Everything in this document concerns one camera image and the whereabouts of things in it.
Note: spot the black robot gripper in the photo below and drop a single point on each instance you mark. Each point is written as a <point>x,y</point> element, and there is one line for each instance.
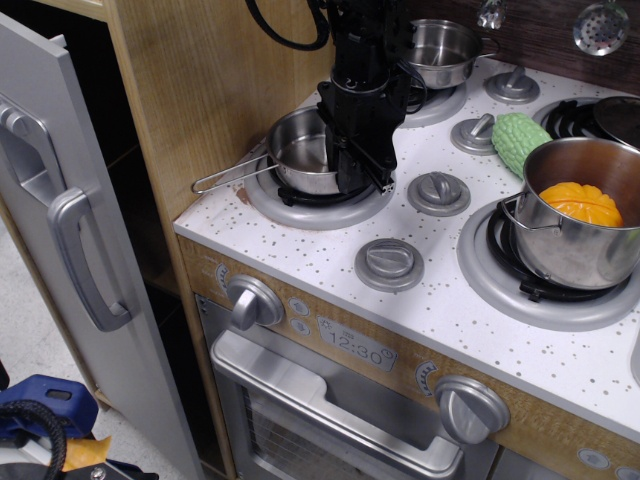
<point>359,132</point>

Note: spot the small steel saucepan wire handle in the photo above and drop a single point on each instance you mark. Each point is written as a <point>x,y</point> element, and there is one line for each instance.
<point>295,149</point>

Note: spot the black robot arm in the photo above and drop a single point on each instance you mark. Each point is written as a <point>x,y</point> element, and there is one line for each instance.
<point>370,39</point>

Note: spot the front left stove burner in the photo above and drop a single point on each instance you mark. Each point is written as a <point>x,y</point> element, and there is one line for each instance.
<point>262,192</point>

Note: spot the stove burner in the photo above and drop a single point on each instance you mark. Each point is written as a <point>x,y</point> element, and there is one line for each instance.
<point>487,259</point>
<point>430,107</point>
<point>262,192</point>
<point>614,118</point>

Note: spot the rear left stove burner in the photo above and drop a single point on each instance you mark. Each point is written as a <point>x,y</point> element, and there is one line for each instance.
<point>430,107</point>

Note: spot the front right stove burner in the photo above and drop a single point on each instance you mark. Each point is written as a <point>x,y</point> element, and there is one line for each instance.
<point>487,259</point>

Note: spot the rear right stove burner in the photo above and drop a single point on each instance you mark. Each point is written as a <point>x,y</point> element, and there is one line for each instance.
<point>614,118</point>

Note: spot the grey stovetop knob middle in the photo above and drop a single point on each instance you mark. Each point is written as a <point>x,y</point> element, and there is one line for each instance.
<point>438,194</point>

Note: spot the grey stovetop knob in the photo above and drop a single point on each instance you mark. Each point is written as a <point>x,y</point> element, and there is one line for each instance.
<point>389,265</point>
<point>514,87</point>
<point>474,136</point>
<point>438,194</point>

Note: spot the grey stovetop knob front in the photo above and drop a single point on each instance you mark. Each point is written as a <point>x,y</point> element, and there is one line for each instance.
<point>389,265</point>

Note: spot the grey stovetop knob upper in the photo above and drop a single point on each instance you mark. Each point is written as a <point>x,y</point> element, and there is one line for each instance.
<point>474,136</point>

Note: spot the steel pot rear left burner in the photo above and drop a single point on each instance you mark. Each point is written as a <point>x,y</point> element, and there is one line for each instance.
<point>445,52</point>

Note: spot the green toy bitter gourd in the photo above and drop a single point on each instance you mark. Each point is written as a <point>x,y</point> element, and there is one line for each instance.
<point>515,136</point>

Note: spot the oven clock display panel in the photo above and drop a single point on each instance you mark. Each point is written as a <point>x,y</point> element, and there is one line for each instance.
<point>357,344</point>

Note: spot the grey stovetop knob rear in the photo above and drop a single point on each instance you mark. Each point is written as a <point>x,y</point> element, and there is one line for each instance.
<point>514,87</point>

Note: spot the silver oven dial left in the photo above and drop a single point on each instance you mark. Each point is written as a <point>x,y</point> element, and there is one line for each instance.
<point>254,303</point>

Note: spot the silver oven dial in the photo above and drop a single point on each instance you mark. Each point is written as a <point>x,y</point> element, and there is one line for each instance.
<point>254,303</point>
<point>469,410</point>

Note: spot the hanging steel utensil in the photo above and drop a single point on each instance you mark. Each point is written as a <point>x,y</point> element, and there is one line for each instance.
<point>491,14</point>

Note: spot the large steel pot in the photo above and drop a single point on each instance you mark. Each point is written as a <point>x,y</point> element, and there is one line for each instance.
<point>576,220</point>

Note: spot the orange toy pumpkin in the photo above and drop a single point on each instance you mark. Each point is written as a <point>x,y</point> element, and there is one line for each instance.
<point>583,202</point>

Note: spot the silver oven dial right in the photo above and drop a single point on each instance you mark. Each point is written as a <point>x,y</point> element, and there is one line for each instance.
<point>469,410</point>

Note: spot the hanging steel skimmer ladle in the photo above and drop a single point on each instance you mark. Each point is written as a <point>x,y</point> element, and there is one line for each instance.
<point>601,28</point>

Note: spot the grey toy fridge door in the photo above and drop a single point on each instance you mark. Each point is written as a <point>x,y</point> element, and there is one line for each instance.
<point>56,187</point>

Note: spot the blue clamp device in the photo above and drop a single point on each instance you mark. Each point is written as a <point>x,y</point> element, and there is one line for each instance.
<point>69,401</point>

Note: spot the silver oven door handle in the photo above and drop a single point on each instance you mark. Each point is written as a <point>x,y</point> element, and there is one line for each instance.
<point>355,419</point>

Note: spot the grey fridge door handle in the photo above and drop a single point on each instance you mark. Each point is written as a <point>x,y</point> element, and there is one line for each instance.
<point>64,217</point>

